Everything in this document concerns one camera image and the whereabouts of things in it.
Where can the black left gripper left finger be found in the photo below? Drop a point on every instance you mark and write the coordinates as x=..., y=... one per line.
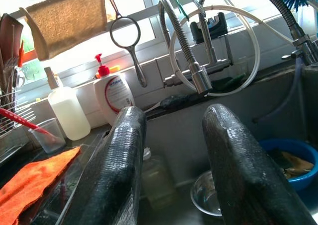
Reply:
x=111, y=175

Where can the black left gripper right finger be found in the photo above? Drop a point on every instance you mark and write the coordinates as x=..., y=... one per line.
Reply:
x=248, y=185

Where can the clear plastic bottle white cap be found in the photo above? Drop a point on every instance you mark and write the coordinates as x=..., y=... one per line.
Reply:
x=156, y=180

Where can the small stainless steel bowl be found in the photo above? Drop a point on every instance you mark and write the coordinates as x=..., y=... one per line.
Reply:
x=203, y=197

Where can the brown sponge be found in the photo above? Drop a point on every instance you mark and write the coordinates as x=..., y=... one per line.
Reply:
x=298, y=164

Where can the blue plastic bowl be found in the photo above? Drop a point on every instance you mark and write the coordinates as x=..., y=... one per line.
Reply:
x=303, y=180

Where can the clear plastic measuring cup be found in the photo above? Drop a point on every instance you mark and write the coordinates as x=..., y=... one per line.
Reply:
x=49, y=143

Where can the translucent bottle with white liquid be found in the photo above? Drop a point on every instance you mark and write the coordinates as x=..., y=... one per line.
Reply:
x=69, y=113

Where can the white soap dispenser red pump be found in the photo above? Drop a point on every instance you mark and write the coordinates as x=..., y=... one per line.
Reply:
x=114, y=98

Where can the stainless steel sink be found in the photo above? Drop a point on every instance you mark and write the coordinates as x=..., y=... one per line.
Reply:
x=179, y=135

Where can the orange cleaning cloth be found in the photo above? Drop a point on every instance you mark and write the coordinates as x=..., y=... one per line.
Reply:
x=32, y=180

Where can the thin clear tube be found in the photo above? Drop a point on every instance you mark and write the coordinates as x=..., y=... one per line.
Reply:
x=290, y=96

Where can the dark green scouring pad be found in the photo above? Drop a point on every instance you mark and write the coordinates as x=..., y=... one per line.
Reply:
x=231, y=82

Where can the steel spring pull-down faucet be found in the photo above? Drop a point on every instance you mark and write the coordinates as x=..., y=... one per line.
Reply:
x=185, y=48

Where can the brown hanging towel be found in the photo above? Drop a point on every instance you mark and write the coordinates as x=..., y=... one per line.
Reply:
x=69, y=23

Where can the black holder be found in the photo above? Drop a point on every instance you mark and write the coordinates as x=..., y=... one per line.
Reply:
x=219, y=23

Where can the dark brown board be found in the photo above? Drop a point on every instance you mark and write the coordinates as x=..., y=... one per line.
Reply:
x=10, y=36

